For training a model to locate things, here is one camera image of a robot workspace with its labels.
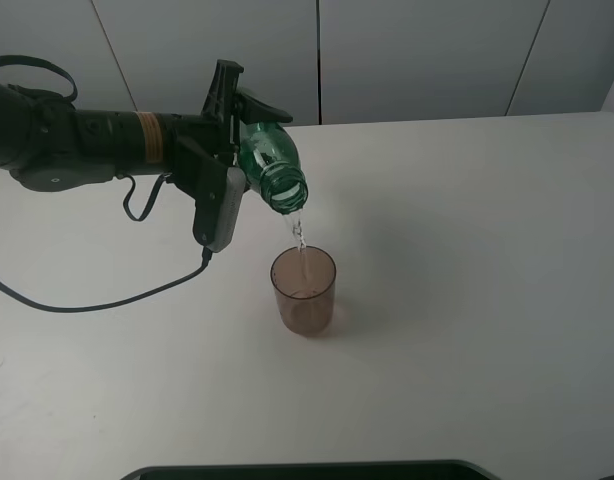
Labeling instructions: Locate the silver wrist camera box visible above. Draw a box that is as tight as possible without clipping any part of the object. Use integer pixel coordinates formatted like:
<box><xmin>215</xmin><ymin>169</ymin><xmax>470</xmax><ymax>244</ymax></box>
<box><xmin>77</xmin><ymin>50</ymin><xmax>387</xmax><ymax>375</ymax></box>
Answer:
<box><xmin>192</xmin><ymin>166</ymin><xmax>246</xmax><ymax>253</ymax></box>

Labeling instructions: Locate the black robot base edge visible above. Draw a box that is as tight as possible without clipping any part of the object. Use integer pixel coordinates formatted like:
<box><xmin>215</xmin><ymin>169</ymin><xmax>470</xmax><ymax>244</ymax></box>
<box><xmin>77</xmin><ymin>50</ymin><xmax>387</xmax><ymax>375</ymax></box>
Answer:
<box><xmin>123</xmin><ymin>460</ymin><xmax>497</xmax><ymax>480</ymax></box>

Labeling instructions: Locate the green transparent water bottle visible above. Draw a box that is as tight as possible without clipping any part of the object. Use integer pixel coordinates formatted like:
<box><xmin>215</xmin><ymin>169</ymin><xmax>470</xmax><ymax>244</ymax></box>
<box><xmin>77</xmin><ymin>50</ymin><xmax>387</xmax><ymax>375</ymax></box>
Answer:
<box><xmin>238</xmin><ymin>122</ymin><xmax>308</xmax><ymax>215</ymax></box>

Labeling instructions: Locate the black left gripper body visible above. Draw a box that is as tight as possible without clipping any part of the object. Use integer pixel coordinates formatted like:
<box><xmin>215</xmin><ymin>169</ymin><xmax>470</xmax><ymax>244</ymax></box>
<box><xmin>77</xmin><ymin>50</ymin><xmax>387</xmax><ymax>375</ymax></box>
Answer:
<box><xmin>161</xmin><ymin>59</ymin><xmax>244</xmax><ymax>200</ymax></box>

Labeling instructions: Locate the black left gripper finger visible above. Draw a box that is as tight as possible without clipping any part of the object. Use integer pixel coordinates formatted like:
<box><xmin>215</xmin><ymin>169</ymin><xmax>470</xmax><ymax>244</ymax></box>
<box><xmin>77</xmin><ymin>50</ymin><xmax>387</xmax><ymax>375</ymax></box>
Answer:
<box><xmin>236</xmin><ymin>88</ymin><xmax>293</xmax><ymax>125</ymax></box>

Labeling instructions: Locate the pink translucent plastic cup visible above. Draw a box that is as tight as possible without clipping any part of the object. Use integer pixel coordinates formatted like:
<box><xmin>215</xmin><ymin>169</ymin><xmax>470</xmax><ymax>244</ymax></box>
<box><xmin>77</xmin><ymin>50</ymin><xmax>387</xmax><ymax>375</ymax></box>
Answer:
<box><xmin>270</xmin><ymin>246</ymin><xmax>337</xmax><ymax>337</ymax></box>

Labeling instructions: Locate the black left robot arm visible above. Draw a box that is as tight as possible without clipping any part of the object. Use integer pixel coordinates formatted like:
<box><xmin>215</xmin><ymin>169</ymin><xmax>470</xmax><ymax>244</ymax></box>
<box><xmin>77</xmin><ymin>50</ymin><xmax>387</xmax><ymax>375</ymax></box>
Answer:
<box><xmin>0</xmin><ymin>60</ymin><xmax>293</xmax><ymax>196</ymax></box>

